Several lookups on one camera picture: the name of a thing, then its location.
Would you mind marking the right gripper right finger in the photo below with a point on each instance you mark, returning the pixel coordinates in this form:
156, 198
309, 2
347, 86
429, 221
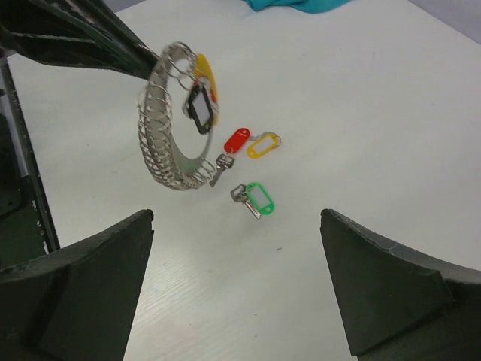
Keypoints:
397, 303

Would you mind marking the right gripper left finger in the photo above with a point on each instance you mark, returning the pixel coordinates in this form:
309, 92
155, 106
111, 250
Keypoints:
79, 302

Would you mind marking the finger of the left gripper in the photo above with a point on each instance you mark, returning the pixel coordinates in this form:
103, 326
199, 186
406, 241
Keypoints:
77, 34

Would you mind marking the green key tag with key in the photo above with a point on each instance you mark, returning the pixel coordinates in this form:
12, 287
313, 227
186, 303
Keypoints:
255, 197

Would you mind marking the black key tag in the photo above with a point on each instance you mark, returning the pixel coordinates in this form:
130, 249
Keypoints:
199, 108

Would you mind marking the small red key tag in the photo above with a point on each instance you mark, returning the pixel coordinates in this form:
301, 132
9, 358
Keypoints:
213, 96

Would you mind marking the red key tag with key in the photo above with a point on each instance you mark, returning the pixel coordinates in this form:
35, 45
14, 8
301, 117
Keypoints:
231, 147

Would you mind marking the teal cloth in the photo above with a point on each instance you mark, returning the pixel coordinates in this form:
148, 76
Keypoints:
305, 6

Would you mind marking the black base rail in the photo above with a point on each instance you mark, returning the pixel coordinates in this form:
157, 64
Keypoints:
27, 227

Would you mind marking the yellow key tag with ring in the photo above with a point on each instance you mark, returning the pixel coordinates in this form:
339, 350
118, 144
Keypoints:
262, 144

